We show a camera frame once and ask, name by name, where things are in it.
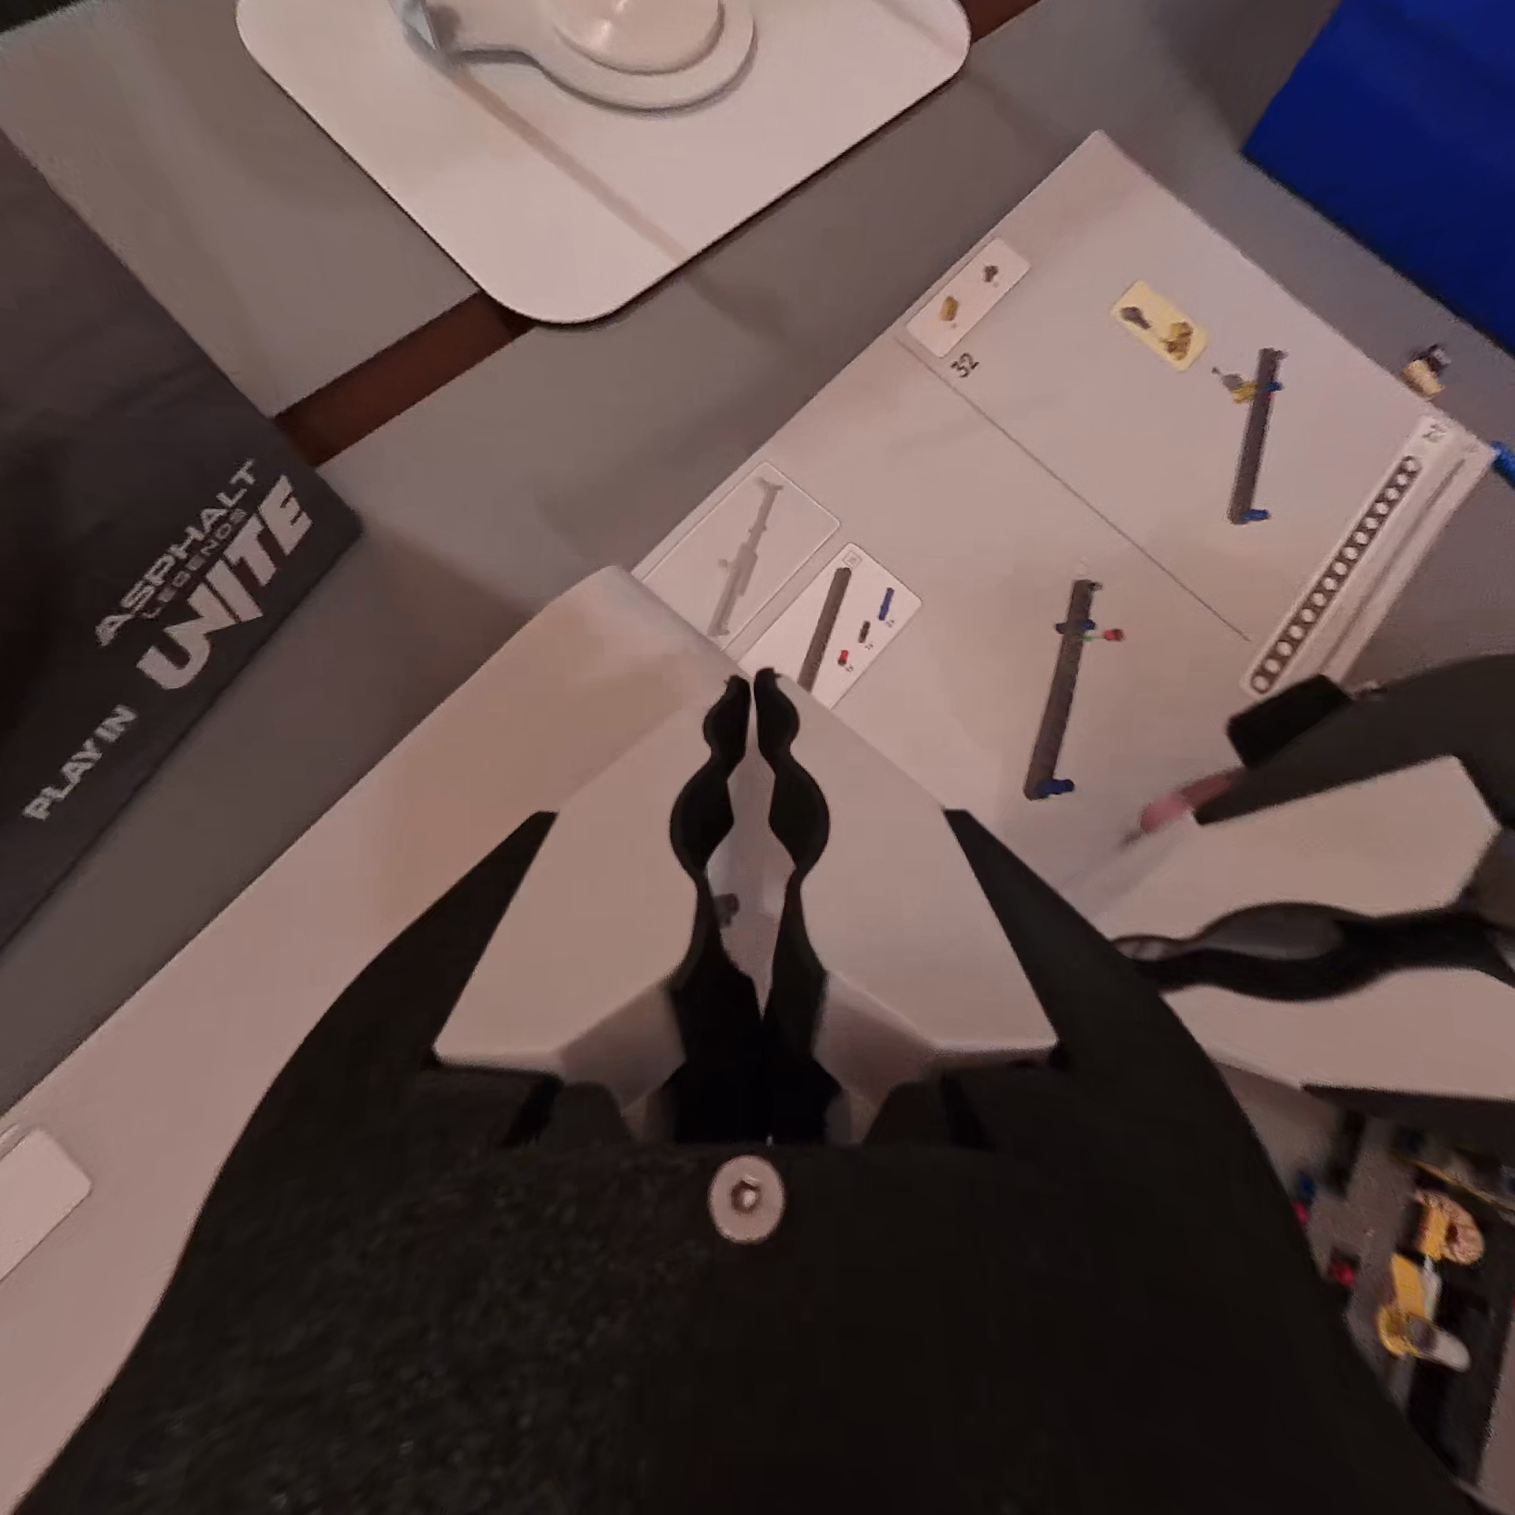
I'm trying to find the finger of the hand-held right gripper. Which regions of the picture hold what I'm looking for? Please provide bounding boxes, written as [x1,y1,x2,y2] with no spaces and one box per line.
[1088,761,1497,945]
[1160,960,1515,1097]

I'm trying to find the lego instruction booklet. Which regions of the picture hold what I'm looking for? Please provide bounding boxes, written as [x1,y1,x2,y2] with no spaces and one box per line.
[0,129,1508,1493]

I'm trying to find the blue plastic bin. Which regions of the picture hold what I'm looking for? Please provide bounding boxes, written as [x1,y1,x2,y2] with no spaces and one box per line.
[1243,0,1515,355]

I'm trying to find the white desk stand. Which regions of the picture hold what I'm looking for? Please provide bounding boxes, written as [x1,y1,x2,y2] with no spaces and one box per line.
[239,0,974,325]

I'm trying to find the person's right hand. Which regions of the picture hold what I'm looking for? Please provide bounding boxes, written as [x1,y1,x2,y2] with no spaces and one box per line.
[1145,776,1243,832]

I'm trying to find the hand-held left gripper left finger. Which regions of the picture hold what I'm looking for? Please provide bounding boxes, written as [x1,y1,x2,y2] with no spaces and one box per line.
[435,677,759,1143]

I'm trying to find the partly built lego chassis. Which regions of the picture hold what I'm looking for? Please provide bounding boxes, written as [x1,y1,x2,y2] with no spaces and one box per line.
[1289,1113,1515,1482]

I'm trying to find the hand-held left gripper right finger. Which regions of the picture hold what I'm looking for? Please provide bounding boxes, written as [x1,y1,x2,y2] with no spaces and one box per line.
[755,672,1061,1143]

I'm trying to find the lego set box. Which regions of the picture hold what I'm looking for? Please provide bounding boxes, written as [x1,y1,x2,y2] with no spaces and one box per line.
[0,155,364,945]

